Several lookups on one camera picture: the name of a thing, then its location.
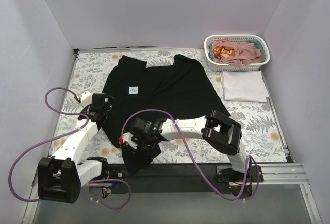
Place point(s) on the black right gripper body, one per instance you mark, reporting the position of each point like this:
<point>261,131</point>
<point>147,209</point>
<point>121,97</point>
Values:
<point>144,143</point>

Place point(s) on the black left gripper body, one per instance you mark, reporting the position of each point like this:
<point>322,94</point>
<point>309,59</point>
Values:
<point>103,117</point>

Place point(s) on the black t-shirt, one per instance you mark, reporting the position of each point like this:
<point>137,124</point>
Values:
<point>181,89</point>

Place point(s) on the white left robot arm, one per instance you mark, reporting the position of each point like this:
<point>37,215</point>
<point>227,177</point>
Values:
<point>61,176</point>

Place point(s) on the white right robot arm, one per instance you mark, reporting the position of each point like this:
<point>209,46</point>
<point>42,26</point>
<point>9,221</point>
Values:
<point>218,130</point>

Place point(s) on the floral patterned table mat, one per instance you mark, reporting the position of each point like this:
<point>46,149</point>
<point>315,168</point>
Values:
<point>261,137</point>

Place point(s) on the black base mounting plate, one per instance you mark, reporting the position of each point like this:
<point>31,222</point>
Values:
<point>185,178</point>

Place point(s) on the folded white t-shirt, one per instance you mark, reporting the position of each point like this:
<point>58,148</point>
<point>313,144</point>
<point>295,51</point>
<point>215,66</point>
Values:
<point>244,86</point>

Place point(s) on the white plastic laundry basket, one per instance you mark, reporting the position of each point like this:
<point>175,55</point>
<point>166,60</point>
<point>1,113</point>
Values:
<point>236,39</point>

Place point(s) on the pink t-shirt with print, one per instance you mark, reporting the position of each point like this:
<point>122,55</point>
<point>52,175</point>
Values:
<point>224,51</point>

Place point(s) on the blue garment in basket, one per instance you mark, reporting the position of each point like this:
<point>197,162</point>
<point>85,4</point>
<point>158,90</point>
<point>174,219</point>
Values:
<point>258,45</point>

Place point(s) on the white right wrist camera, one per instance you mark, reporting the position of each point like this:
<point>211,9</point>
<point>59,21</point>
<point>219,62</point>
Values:
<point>127,140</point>

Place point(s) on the aluminium frame rail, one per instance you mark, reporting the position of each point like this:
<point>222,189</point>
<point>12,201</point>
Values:
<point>283,197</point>

